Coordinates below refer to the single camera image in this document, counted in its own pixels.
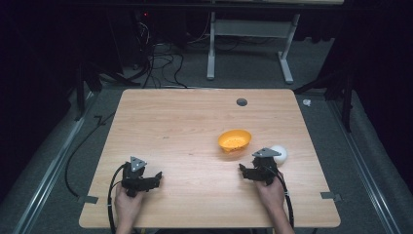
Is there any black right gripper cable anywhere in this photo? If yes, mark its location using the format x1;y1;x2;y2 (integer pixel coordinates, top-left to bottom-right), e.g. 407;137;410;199
275;175;295;229

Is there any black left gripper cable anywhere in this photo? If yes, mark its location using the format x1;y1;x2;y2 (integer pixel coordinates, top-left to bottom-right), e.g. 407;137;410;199
106;163;129;234

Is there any grey tape strip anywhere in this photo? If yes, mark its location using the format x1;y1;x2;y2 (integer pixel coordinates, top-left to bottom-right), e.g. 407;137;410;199
319;191;343;202
77;194;99;205

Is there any black floor cable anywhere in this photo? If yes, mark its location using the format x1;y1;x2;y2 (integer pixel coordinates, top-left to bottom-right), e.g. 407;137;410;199
63;111;117;199

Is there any person's right hand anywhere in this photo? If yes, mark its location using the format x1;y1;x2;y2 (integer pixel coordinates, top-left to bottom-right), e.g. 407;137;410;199
254;171;286;213

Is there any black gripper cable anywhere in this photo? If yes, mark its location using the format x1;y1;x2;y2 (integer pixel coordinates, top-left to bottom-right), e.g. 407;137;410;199
275;175;295;229
106;163;129;234

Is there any white ball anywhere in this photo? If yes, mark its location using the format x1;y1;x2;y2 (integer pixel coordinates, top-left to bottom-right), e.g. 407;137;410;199
269;144;289;166

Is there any person's left hand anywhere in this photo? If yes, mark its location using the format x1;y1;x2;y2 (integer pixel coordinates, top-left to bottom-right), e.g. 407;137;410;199
114;182;146;226

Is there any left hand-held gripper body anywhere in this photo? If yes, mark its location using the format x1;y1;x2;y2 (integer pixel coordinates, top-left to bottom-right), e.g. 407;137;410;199
121;156;154;198

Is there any tangle of black cables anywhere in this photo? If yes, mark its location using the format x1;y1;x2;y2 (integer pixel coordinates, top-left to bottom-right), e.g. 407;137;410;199
131;19;212;90

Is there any metal floor rail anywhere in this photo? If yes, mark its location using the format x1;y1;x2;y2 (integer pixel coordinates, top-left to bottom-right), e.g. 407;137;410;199
326;98;402;234
11;91;98;234

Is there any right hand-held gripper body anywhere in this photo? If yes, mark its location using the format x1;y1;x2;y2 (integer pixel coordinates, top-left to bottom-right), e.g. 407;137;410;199
250;147;282;186

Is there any yellow plastic bowl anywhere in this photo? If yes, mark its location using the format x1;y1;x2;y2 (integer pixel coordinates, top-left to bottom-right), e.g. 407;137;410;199
217;129;253;154

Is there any white metal desk frame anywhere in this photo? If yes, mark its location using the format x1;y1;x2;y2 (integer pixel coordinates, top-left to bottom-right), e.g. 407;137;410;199
206;11;302;86

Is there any black tripod stand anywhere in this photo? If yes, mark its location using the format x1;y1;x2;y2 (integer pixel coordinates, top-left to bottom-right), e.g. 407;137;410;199
293;63;356;133
73;59;142;122

